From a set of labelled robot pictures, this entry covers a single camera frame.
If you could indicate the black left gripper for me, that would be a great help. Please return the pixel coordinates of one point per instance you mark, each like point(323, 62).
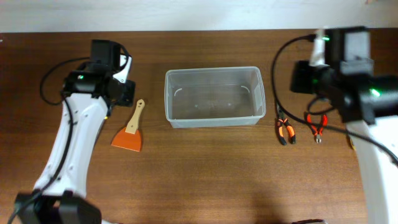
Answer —
point(127, 93)

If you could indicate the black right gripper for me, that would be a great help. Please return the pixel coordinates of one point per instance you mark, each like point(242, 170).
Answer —
point(300, 76)

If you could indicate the orange scraper wooden handle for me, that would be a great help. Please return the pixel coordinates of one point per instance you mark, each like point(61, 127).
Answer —
point(130, 136)

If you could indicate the red black cutting pliers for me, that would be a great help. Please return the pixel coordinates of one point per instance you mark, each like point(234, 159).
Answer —
point(317, 130)

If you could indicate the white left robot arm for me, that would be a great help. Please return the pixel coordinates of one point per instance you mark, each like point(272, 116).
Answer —
point(88, 96)

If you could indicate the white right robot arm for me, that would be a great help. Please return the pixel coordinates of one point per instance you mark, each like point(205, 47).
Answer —
point(341, 70)

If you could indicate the clear plastic container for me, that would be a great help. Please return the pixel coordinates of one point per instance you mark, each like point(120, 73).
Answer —
point(213, 97)

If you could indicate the yellow black screwdriver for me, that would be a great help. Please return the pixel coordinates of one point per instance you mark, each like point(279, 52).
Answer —
point(352, 144)

